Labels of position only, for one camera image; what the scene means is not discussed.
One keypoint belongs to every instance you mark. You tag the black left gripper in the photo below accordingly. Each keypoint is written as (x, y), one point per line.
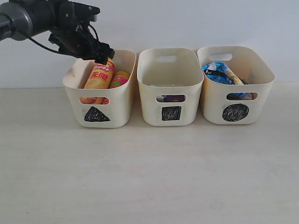
(73, 37)

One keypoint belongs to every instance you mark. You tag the yellow Lays chips can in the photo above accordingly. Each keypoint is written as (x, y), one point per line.
(99, 78)

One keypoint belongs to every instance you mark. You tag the pink Lays chips can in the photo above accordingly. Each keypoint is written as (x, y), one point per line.
(119, 79)

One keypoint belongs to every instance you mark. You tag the small dark purple packet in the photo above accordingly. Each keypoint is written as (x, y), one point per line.
(174, 98)

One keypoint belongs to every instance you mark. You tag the blue instant noodle packet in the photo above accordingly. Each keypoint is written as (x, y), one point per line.
(219, 72)

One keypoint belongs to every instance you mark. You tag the white blue milk carton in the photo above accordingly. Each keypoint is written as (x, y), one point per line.
(160, 98)

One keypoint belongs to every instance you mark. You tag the orange instant noodle packet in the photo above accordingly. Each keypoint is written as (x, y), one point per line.
(246, 96)

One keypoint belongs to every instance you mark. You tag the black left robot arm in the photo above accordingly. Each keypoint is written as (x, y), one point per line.
(33, 20)

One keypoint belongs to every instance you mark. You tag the cream bin with triangle mark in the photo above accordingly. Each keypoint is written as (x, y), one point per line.
(118, 111)

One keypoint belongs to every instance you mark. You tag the cream bin with square mark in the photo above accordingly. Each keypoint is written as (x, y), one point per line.
(169, 71)

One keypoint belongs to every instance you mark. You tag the cream bin with circle mark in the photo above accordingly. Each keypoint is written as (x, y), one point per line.
(247, 65)

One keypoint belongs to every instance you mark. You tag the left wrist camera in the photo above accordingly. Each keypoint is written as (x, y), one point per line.
(70, 10)

